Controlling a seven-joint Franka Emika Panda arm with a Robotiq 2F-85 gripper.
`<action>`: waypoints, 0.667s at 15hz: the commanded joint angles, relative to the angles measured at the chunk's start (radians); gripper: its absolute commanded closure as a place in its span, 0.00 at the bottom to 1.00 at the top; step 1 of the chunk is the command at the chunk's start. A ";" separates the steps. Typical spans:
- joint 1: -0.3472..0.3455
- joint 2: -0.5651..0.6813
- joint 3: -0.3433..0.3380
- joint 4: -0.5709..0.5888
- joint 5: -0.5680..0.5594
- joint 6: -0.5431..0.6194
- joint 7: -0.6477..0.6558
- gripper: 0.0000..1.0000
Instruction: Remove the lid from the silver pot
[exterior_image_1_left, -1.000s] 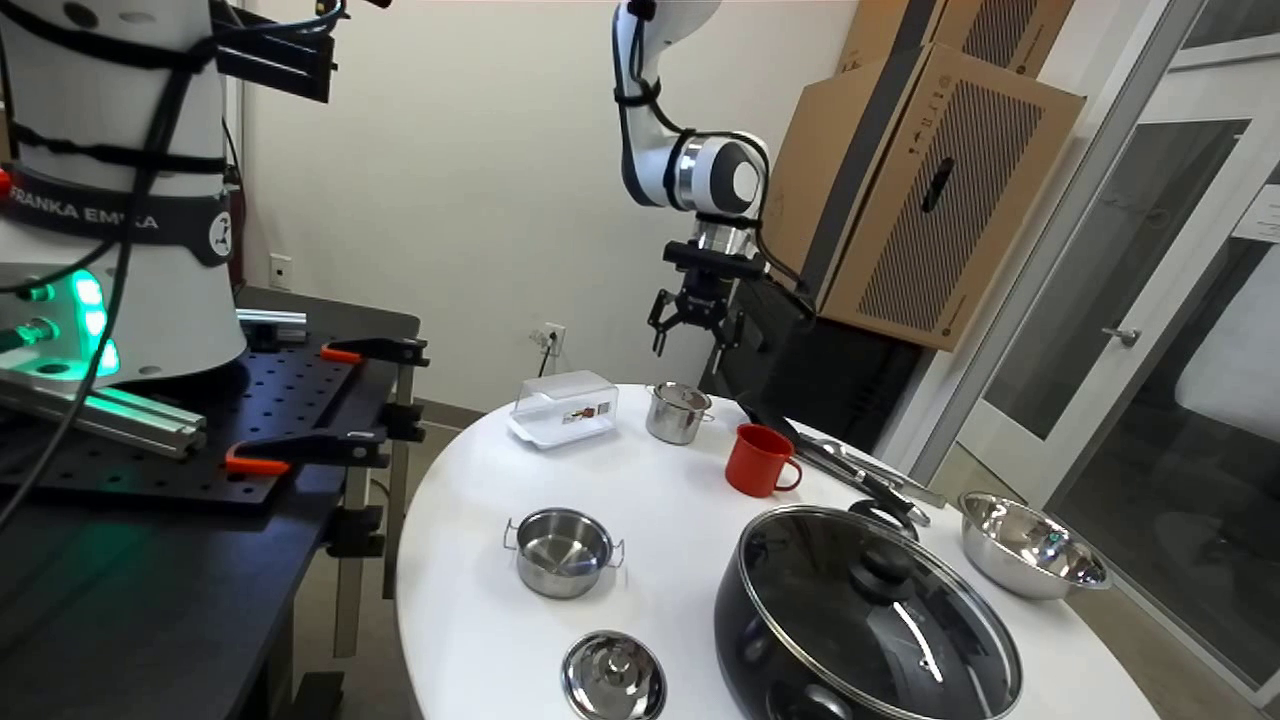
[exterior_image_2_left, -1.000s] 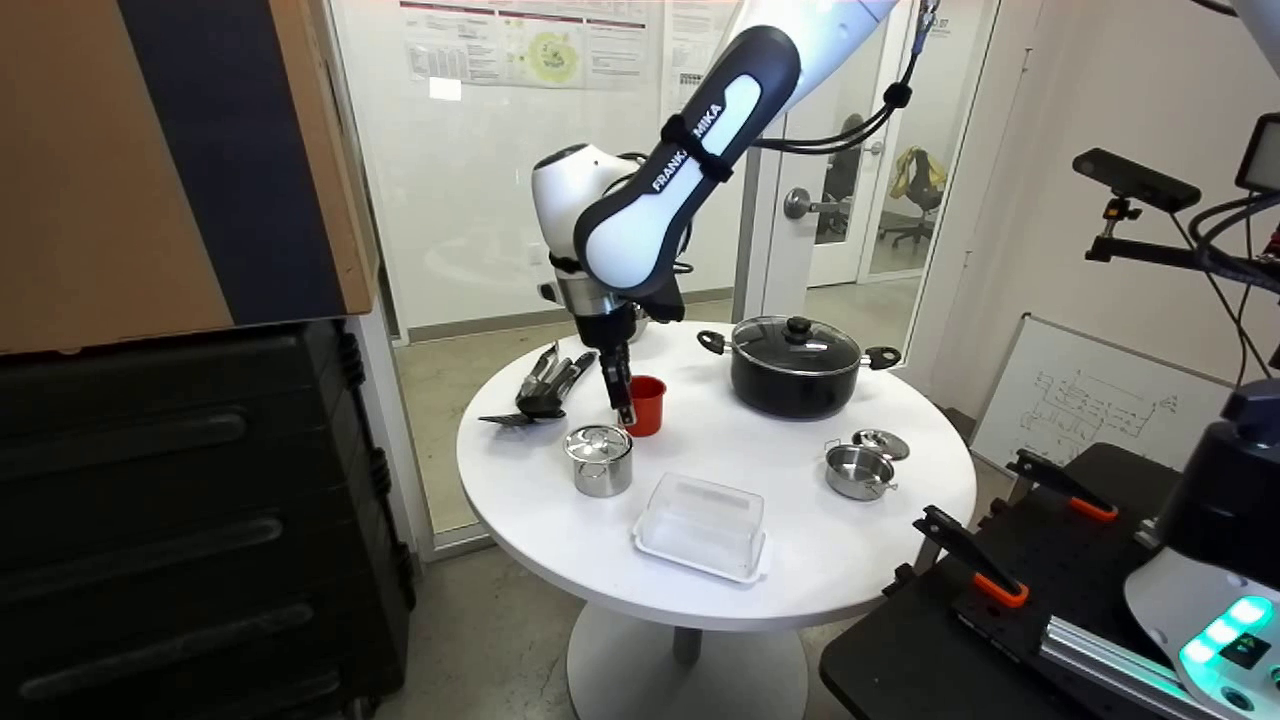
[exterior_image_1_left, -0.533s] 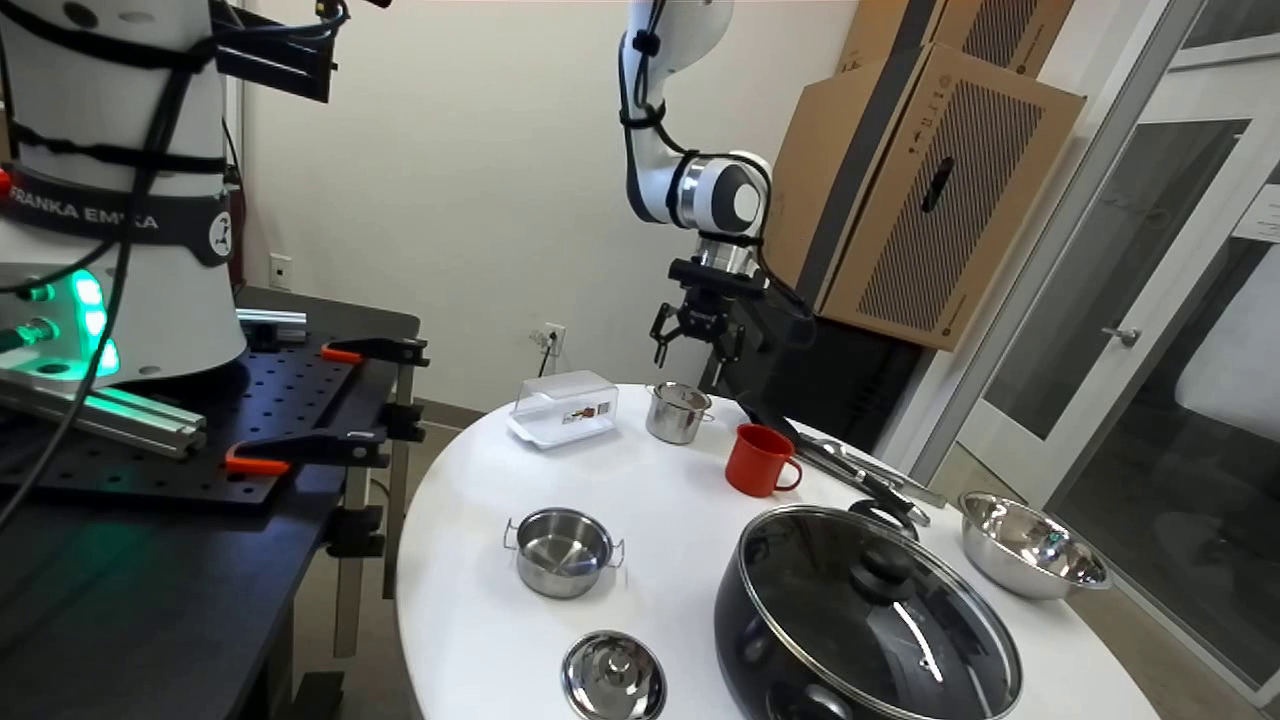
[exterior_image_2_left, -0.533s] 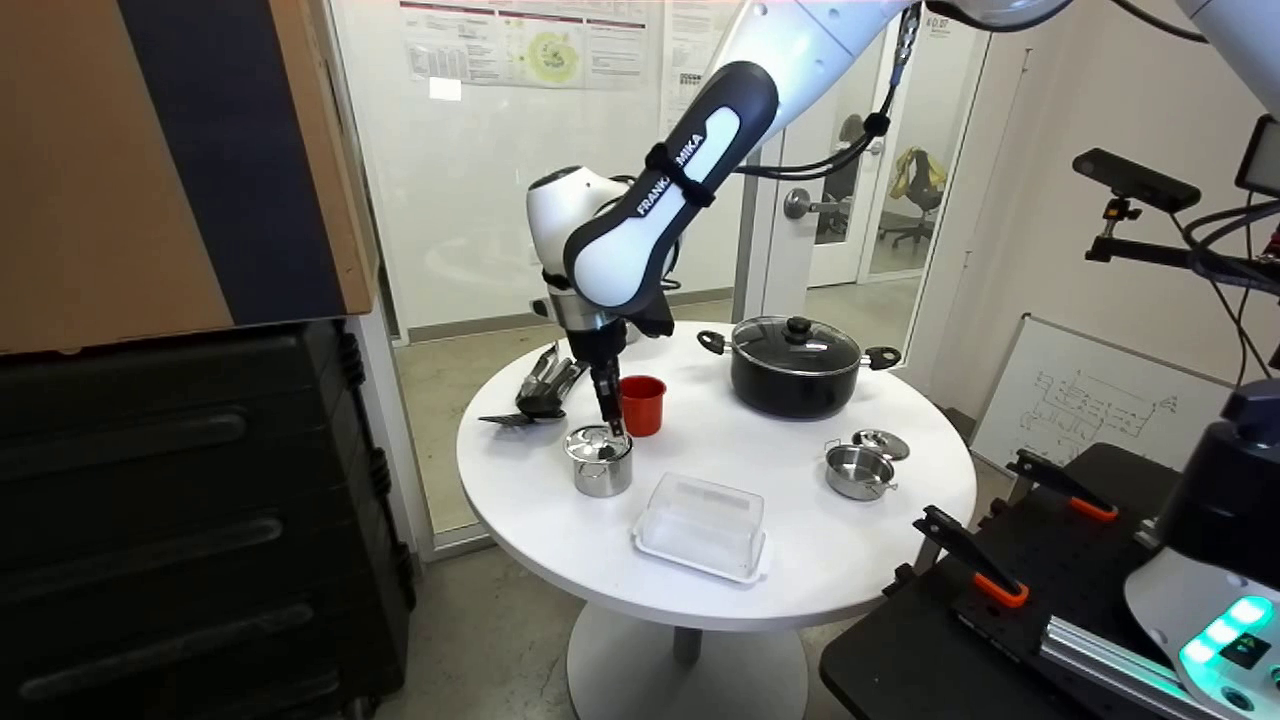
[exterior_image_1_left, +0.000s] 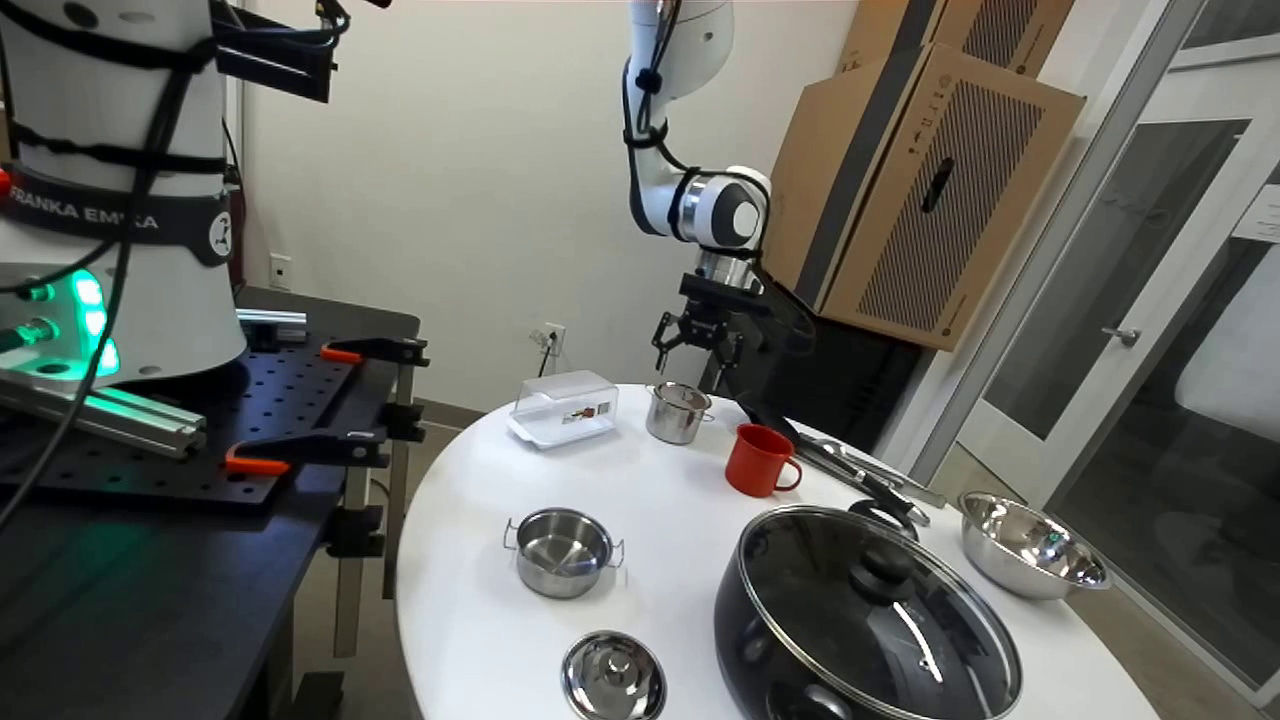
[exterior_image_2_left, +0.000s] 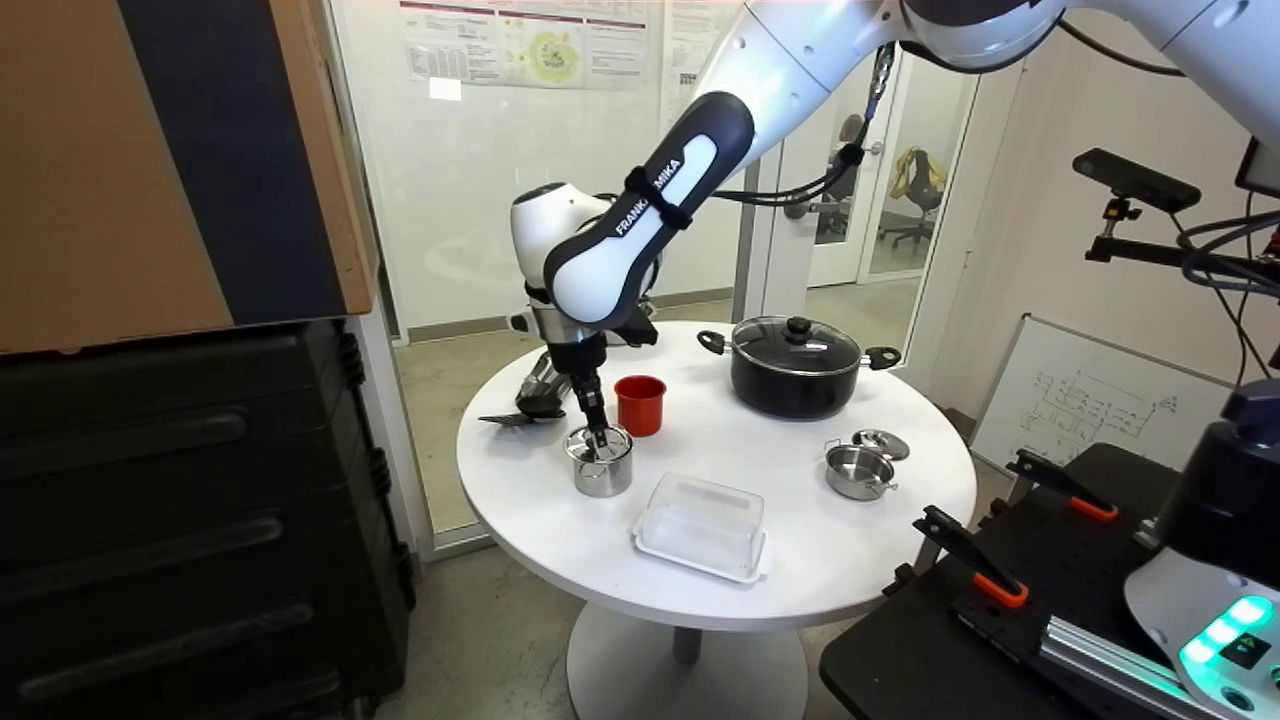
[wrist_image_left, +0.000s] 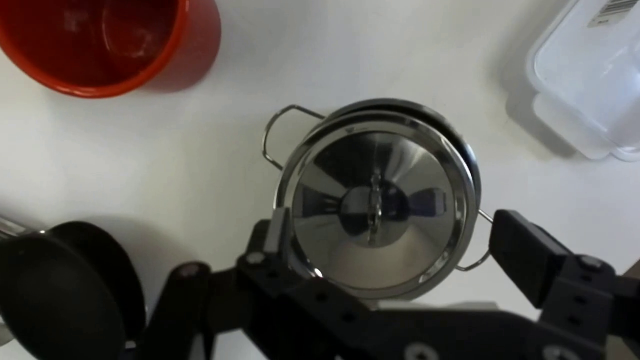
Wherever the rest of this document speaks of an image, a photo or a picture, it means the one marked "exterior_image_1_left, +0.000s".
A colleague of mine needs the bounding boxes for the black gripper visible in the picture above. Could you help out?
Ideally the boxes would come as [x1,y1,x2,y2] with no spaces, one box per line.
[648,266,760,404]

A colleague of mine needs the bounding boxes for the glass lid with black knob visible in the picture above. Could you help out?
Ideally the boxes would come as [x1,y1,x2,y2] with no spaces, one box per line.
[736,504,1025,720]

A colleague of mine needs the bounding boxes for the large black cooking pot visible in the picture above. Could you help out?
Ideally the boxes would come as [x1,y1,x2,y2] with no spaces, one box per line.
[713,494,1030,720]

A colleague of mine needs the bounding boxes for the silver metal cup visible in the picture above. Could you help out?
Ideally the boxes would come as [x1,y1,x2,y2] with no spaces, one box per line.
[645,378,716,450]

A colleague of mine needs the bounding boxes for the red mug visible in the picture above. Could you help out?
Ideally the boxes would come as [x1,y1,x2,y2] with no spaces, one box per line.
[723,420,807,500]

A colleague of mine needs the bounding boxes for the black drawer cabinet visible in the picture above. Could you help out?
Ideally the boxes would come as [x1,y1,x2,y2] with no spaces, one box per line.
[697,262,938,458]

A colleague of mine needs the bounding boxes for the white plastic tray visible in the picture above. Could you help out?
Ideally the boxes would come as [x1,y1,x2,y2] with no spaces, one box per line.
[504,367,630,458]

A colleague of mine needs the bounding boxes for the black kitchen tongs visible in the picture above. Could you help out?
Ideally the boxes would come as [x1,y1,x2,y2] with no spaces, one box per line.
[781,413,927,504]

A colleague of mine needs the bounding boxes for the large cardboard box black stripe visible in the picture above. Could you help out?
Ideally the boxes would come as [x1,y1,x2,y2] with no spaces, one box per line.
[748,48,1089,357]

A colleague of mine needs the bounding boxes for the black clamp orange tip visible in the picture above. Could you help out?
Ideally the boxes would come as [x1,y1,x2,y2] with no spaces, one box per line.
[222,420,427,489]
[315,337,433,372]

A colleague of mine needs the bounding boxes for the silver metal bowl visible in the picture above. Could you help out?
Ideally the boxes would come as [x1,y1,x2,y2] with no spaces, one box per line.
[951,489,1114,604]

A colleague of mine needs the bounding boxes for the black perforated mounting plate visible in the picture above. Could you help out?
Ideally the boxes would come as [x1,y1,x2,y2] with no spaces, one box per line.
[0,339,405,511]

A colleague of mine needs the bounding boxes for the plain cardboard box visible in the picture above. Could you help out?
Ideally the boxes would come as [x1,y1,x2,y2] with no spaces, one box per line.
[835,0,1079,79]

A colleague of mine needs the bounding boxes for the black cart table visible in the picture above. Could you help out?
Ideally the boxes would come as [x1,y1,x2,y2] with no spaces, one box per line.
[0,284,433,720]

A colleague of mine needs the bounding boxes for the small silver two-handled pot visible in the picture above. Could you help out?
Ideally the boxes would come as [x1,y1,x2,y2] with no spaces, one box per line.
[500,504,630,604]

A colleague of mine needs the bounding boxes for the grey metal frame post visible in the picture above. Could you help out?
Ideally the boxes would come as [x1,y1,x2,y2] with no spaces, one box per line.
[873,0,1211,486]

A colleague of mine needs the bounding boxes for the metal door handle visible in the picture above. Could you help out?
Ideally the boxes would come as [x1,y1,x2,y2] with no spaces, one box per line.
[1097,322,1148,357]

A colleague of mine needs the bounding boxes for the glass door white frame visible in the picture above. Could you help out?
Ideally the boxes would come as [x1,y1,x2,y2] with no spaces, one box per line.
[951,96,1280,702]

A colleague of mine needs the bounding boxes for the black stereo camera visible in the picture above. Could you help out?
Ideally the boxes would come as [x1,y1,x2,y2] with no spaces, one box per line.
[206,0,342,110]

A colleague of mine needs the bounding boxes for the aluminium extrusion rail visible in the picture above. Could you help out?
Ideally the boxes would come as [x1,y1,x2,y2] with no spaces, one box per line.
[0,367,213,466]

